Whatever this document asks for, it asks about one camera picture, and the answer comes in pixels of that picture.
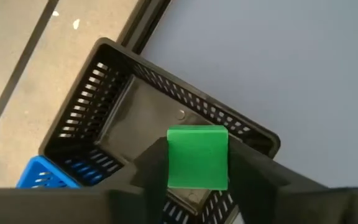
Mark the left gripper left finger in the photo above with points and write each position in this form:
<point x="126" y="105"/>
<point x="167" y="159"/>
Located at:
<point x="73" y="207"/>

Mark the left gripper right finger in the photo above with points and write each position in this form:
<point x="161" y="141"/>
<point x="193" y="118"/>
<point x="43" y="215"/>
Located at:
<point x="291" y="202"/>

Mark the green cube block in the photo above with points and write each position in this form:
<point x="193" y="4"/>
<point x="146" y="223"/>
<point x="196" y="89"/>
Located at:
<point x="197" y="158"/>

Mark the blue plastic basket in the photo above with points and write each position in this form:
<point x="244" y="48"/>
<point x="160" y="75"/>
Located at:
<point x="42" y="174"/>

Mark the black plastic basket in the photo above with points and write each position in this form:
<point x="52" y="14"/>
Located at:
<point x="141" y="115"/>

